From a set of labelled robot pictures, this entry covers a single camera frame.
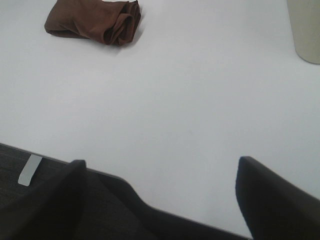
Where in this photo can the brown towel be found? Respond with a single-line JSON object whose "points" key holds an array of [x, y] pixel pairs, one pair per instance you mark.
{"points": [[106, 22]]}

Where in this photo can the beige plastic bin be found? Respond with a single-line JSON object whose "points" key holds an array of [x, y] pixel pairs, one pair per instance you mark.
{"points": [[304, 18]]}

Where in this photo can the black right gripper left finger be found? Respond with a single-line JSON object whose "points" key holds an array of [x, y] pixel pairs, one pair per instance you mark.
{"points": [[51, 211]]}

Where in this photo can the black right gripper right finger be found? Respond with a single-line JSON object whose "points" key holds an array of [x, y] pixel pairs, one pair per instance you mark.
{"points": [[272, 207]]}

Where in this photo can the white tape strip on floor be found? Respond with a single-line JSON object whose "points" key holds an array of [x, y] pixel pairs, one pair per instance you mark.
{"points": [[29, 170]]}

